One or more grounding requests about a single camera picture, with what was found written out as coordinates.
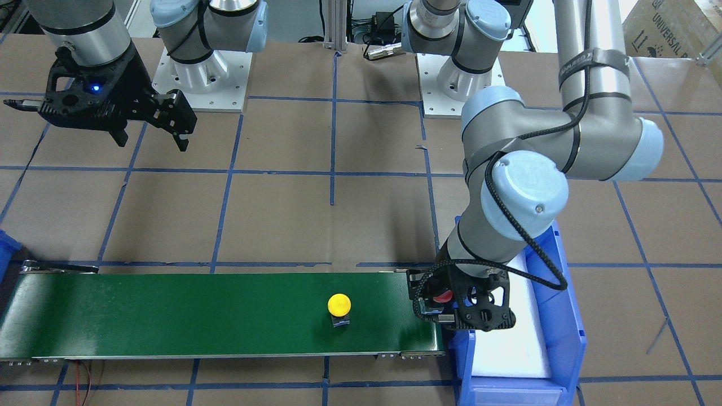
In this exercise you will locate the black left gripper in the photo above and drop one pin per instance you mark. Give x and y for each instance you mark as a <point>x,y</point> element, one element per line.
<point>427,311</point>

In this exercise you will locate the white foam pad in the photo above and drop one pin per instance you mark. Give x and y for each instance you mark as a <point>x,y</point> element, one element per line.
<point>518,352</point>

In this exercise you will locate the aluminium frame post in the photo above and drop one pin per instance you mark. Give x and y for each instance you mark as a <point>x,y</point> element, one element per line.
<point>335,14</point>

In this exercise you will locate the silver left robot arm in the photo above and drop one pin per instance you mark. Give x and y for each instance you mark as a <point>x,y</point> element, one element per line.
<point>516,164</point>

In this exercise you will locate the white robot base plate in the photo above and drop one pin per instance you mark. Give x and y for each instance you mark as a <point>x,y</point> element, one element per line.
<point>445,88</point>
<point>217,84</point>

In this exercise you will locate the green conveyor belt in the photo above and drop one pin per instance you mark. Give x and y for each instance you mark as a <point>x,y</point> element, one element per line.
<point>81,313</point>

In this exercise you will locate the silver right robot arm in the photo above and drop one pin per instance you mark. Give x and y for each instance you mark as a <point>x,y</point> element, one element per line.
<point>151,61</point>

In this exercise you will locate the red push button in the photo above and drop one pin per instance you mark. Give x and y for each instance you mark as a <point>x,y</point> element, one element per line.
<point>442,303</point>

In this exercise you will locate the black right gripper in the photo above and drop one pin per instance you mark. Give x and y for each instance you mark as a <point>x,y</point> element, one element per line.
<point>125,84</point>

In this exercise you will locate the cardboard box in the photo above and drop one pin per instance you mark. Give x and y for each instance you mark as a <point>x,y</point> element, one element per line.
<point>671,29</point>

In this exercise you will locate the yellow push button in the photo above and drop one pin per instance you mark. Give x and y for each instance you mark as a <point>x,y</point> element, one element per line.
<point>339,306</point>

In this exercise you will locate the blue plastic bin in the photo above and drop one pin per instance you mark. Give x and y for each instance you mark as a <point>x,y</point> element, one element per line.
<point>565,342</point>
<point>9,247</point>

